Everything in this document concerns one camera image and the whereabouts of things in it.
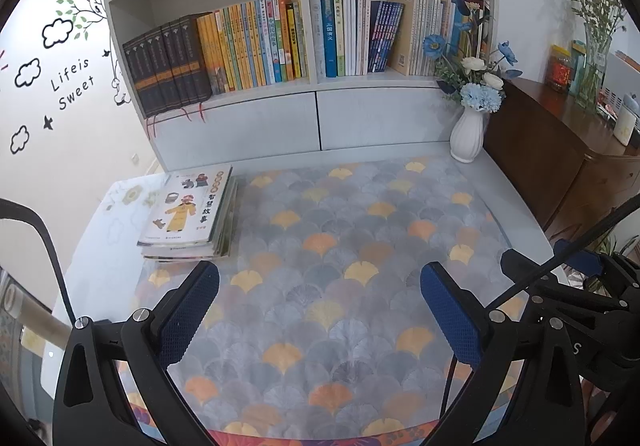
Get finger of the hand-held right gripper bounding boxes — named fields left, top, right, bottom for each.
left=553, top=239, right=640, bottom=297
left=500, top=248, right=640, bottom=327

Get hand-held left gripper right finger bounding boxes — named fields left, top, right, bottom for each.
left=419, top=262, right=587, bottom=446

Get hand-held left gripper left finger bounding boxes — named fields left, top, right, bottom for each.
left=52, top=261, right=221, bottom=446

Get stack of thin picture books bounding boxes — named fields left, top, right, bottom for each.
left=137, top=165, right=240, bottom=263

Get row of dark hardcover books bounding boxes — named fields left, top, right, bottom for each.
left=122, top=14, right=213, bottom=121

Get row of yellow-spined books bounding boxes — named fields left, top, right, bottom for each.
left=197, top=0, right=308, bottom=94

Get green potted plant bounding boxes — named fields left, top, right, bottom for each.
left=582, top=232, right=640, bottom=294

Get brown wooden cabinet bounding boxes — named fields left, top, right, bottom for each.
left=482, top=76, right=640, bottom=247

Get patterned table mat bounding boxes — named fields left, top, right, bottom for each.
left=117, top=155, right=531, bottom=446

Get white bottle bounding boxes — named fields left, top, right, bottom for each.
left=612, top=93, right=640, bottom=147

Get white ribbed vase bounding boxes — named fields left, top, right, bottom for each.
left=449, top=106, right=487, bottom=164

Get blue and white artificial flowers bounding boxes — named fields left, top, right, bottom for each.
left=422, top=0, right=523, bottom=114

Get white plastic basket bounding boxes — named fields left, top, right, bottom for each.
left=600, top=50, right=640, bottom=121

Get red jar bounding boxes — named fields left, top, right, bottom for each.
left=547, top=44, right=573, bottom=94

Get teal box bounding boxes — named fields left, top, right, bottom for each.
left=570, top=40, right=587, bottom=96

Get white bookshelf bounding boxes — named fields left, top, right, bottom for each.
left=97, top=0, right=501, bottom=177

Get glass vase with green sprigs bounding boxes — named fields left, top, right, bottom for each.
left=565, top=0, right=628, bottom=114

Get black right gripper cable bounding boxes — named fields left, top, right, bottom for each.
left=442, top=203, right=640, bottom=412

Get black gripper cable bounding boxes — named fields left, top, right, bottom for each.
left=0, top=198, right=77, bottom=327
left=442, top=203, right=640, bottom=412

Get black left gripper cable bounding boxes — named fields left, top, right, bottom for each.
left=0, top=198, right=77, bottom=327

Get black wall sticker with clouds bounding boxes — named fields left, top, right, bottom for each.
left=0, top=0, right=128, bottom=157

